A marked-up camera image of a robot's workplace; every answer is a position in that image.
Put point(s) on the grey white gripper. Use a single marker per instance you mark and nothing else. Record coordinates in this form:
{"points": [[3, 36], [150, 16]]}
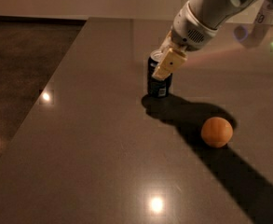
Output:
{"points": [[190, 32]]}

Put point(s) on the dark blue pepsi can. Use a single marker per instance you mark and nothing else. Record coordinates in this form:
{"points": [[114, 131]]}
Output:
{"points": [[156, 88]]}

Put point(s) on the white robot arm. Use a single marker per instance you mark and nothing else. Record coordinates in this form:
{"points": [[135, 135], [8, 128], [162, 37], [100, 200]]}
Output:
{"points": [[227, 9]]}

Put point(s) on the orange fruit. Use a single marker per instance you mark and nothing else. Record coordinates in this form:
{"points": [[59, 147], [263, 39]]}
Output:
{"points": [[216, 132]]}

